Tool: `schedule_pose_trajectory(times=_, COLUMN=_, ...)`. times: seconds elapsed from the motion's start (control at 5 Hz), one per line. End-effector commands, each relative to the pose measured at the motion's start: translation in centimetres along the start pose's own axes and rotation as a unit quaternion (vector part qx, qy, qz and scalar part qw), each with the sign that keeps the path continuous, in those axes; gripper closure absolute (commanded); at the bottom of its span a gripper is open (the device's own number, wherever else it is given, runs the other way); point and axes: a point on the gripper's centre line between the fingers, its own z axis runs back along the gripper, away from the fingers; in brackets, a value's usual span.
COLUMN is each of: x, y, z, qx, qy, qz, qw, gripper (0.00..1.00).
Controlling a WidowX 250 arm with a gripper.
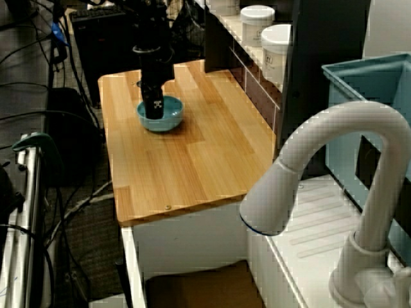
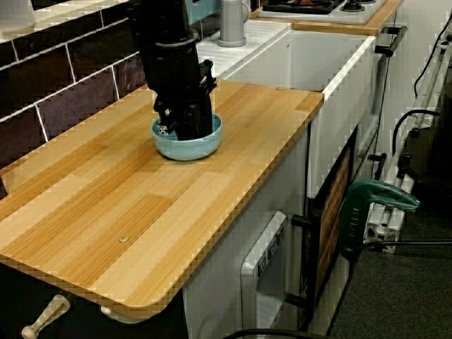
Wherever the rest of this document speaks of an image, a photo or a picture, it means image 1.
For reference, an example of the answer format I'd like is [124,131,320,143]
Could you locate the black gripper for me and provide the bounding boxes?
[138,50,176,121]

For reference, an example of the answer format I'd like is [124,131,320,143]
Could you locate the light blue bowl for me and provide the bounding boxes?
[136,95,185,133]

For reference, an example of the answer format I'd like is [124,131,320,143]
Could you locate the black computer case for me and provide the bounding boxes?
[70,9,145,108]

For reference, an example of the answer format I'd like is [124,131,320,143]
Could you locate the narrow black upright panel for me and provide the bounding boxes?
[204,9,232,73]

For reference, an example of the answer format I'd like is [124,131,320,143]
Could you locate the black floor case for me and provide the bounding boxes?
[47,87,101,189]

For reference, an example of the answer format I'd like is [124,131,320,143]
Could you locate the cream shelf ledge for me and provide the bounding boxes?
[205,4,292,94]

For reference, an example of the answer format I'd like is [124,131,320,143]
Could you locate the white lidded jar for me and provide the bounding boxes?
[240,5,276,47]
[260,24,293,83]

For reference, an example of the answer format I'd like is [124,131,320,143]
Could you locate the black bulky object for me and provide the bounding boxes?
[0,162,26,225]

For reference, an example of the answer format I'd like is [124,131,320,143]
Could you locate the wide black upright panel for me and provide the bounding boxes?
[279,0,371,180]

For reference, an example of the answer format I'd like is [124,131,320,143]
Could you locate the white toy sink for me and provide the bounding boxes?
[121,175,411,308]

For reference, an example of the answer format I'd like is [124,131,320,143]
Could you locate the teal plastic bin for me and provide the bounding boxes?
[320,53,411,267]

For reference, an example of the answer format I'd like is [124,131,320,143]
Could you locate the black hanging cable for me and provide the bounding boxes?
[62,19,100,110]

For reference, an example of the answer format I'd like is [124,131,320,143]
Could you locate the black arched cable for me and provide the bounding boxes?
[0,110,100,129]

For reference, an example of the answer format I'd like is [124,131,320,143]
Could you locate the blue cable tag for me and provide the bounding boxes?
[51,22,70,47]

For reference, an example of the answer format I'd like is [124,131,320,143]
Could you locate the pale grey floor cable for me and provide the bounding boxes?
[44,181,113,240]

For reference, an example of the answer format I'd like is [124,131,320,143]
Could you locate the silver aluminium frame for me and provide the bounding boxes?
[0,134,44,308]

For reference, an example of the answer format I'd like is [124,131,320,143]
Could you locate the black door handle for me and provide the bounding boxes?
[114,259,133,308]

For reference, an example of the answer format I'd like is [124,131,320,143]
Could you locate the black looped cable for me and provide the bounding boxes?
[0,224,55,308]

